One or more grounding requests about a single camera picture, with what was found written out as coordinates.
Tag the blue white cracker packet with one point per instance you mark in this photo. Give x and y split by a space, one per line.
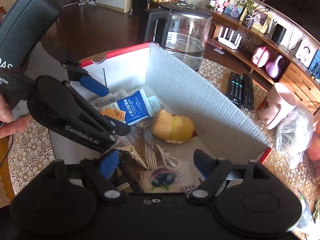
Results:
132 109

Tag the pink toy bag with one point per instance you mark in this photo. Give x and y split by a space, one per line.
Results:
260 56

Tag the purple gourd vase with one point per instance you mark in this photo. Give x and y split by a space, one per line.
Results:
273 68

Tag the framed photo yellow frame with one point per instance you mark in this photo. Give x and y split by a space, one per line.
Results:
261 21

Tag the black snack packet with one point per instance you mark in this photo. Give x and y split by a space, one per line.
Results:
125 177

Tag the black cylinder speaker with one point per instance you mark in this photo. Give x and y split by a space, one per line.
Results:
278 33

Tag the white wifi router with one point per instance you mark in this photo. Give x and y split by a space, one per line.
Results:
229 38

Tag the clear crumpled plastic bag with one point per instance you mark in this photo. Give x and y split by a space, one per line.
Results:
293 135

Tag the brown foil snack bag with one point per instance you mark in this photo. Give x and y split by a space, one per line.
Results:
139 143

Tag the small potted plant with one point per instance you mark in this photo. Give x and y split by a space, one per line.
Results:
251 11

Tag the black remote control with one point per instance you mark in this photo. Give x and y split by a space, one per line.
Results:
235 89
248 93

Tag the person's left hand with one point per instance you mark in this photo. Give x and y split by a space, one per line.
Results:
10 126

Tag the blueberry printed packet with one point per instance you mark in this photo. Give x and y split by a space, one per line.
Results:
161 180

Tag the glass electric kettle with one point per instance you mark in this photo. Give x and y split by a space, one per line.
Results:
180 28

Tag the wooden tv cabinet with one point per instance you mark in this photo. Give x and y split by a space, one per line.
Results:
292 73

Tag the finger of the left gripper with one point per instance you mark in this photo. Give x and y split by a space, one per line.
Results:
93 85
113 126

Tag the red white cardboard box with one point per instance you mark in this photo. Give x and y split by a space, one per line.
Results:
223 130

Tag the pink white mug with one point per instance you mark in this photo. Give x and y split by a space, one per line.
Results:
278 103

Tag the blue picture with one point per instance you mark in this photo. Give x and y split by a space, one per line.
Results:
314 68

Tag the clear plastic fruit bowl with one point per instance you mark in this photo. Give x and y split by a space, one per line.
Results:
313 151

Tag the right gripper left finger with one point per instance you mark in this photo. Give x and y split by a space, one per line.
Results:
108 163

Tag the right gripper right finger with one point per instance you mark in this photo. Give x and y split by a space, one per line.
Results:
205 164

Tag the baby portrait photo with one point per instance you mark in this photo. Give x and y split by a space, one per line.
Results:
305 52

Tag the yellow squishy animal toy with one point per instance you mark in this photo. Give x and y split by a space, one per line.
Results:
171 128

